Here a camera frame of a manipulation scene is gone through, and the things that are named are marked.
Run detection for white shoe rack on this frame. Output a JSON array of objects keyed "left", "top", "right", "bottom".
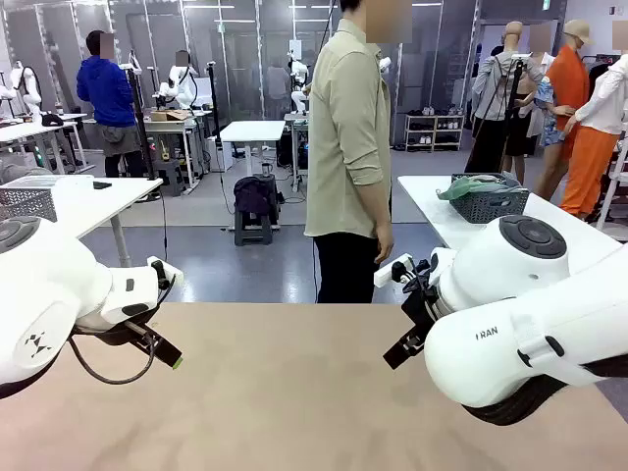
[{"left": 403, "top": 113, "right": 465, "bottom": 152}]

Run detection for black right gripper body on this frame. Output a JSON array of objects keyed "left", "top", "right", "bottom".
[{"left": 400, "top": 288, "right": 444, "bottom": 345}]

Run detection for mannequin white shirt orange trousers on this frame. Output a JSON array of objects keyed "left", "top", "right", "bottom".
[{"left": 560, "top": 22, "right": 628, "bottom": 220}]

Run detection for metal mesh basket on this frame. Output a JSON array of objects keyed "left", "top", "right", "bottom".
[{"left": 0, "top": 187, "right": 59, "bottom": 223}]

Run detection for mannequin in orange jacket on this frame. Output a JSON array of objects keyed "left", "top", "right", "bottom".
[{"left": 546, "top": 19, "right": 593, "bottom": 161}]

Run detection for person in blue hoodie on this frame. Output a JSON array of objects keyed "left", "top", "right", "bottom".
[{"left": 76, "top": 29, "right": 144, "bottom": 179}]

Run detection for small white standing desk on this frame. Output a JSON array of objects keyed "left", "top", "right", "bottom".
[{"left": 219, "top": 120, "right": 288, "bottom": 232}]

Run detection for person's right hand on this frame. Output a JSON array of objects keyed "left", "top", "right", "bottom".
[{"left": 374, "top": 223, "right": 395, "bottom": 267}]

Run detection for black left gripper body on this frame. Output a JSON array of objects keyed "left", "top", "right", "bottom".
[{"left": 72, "top": 306, "right": 161, "bottom": 347}]

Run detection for black tripod pole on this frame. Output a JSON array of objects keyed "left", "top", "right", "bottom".
[
  {"left": 126, "top": 48, "right": 159, "bottom": 182},
  {"left": 205, "top": 61, "right": 223, "bottom": 143}
]

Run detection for black step stool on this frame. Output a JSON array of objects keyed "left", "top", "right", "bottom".
[{"left": 233, "top": 195, "right": 282, "bottom": 247}]

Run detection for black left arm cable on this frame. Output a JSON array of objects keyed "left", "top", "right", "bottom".
[{"left": 67, "top": 336, "right": 159, "bottom": 386}]

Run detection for white desk with box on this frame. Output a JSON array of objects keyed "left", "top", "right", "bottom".
[{"left": 141, "top": 115, "right": 203, "bottom": 191}]

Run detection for person's right forearm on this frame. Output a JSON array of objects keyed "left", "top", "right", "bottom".
[{"left": 363, "top": 182, "right": 393, "bottom": 230}]

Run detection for right camera mount bracket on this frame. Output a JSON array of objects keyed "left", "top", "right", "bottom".
[{"left": 392, "top": 258, "right": 434, "bottom": 296}]

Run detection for dark grey plastic basket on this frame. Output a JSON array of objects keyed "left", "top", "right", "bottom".
[{"left": 449, "top": 172, "right": 531, "bottom": 225}]

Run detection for black backpack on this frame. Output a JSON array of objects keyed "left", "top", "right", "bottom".
[{"left": 233, "top": 175, "right": 282, "bottom": 220}]

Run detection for mannequin in grey shirt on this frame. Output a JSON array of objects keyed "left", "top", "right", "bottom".
[{"left": 468, "top": 21, "right": 546, "bottom": 174}]

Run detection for cardboard box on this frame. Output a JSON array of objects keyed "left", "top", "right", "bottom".
[{"left": 149, "top": 108, "right": 191, "bottom": 123}]

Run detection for white robot workbench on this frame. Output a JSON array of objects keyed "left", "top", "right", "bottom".
[{"left": 283, "top": 112, "right": 311, "bottom": 192}]

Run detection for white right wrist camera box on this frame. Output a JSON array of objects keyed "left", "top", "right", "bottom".
[{"left": 373, "top": 252, "right": 413, "bottom": 288}]

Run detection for person in beige shirt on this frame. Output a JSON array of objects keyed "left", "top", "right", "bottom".
[{"left": 303, "top": 0, "right": 414, "bottom": 304}]

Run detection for grey step stool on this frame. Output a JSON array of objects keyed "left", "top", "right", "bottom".
[{"left": 154, "top": 159, "right": 185, "bottom": 198}]

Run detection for white side table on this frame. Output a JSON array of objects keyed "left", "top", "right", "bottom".
[
  {"left": 0, "top": 175, "right": 165, "bottom": 269},
  {"left": 395, "top": 174, "right": 627, "bottom": 276}
]

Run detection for grey fabric bundle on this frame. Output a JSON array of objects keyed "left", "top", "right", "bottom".
[{"left": 0, "top": 159, "right": 50, "bottom": 185}]

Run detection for long white work tables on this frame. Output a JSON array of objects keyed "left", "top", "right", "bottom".
[{"left": 0, "top": 120, "right": 89, "bottom": 174}]

